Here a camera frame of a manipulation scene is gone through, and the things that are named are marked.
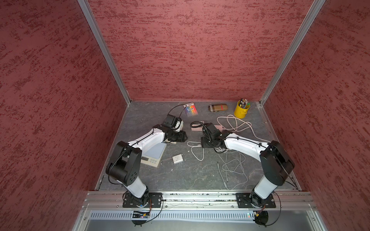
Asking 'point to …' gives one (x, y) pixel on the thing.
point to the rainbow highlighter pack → (191, 110)
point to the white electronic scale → (153, 157)
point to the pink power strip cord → (238, 124)
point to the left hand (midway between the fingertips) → (183, 140)
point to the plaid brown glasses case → (214, 108)
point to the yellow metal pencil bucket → (241, 109)
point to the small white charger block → (178, 159)
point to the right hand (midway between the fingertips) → (205, 145)
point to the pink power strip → (200, 128)
